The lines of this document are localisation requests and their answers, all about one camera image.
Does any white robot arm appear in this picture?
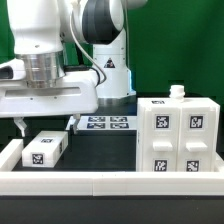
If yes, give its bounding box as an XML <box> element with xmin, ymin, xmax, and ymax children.
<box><xmin>0</xmin><ymin>0</ymin><xmax>148</xmax><ymax>130</ymax></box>

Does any white right fence wall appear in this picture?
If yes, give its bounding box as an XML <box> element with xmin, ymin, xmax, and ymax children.
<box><xmin>215</xmin><ymin>154</ymin><xmax>224</xmax><ymax>173</ymax></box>

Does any white cabinet top block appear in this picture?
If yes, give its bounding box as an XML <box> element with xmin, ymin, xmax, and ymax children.
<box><xmin>22</xmin><ymin>131</ymin><xmax>68</xmax><ymax>168</ymax></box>

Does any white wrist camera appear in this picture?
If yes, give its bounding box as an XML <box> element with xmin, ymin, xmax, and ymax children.
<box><xmin>0</xmin><ymin>59</ymin><xmax>26</xmax><ymax>81</ymax></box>

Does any white cabinet body box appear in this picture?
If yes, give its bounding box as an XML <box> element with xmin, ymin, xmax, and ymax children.
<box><xmin>136</xmin><ymin>85</ymin><xmax>220</xmax><ymax>172</ymax></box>

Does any white fence wall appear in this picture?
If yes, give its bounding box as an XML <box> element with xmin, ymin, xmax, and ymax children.
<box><xmin>0</xmin><ymin>139</ymin><xmax>24</xmax><ymax>172</ymax></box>
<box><xmin>0</xmin><ymin>172</ymin><xmax>224</xmax><ymax>196</ymax></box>
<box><xmin>215</xmin><ymin>154</ymin><xmax>224</xmax><ymax>173</ymax></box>

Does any white left fence wall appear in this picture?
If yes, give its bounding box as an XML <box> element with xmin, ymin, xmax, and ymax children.
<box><xmin>0</xmin><ymin>139</ymin><xmax>24</xmax><ymax>172</ymax></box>

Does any white marker tag sheet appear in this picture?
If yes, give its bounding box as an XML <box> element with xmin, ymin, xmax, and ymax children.
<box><xmin>77</xmin><ymin>116</ymin><xmax>137</xmax><ymax>131</ymax></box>

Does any white front fence wall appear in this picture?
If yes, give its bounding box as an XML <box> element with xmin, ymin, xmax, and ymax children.
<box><xmin>0</xmin><ymin>172</ymin><xmax>224</xmax><ymax>196</ymax></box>

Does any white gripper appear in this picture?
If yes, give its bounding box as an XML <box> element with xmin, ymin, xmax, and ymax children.
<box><xmin>0</xmin><ymin>70</ymin><xmax>98</xmax><ymax>137</ymax></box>

